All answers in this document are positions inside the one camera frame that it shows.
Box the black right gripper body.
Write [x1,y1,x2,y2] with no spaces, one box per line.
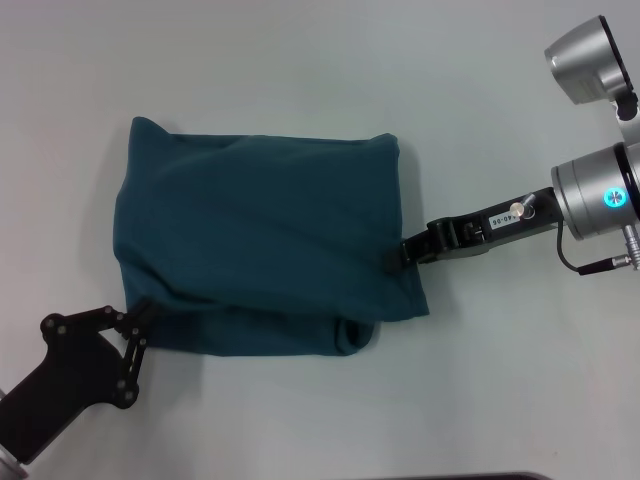
[424,185,564,265]

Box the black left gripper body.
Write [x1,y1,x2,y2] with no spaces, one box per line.
[0,312,132,454]

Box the teal t-shirt with beige print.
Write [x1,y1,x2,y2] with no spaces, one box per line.
[112,115,432,359]

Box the right gripper cable with connector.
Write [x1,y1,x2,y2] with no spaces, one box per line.
[509,194,640,277]

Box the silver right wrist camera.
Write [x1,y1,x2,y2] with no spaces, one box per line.
[543,14,640,146]

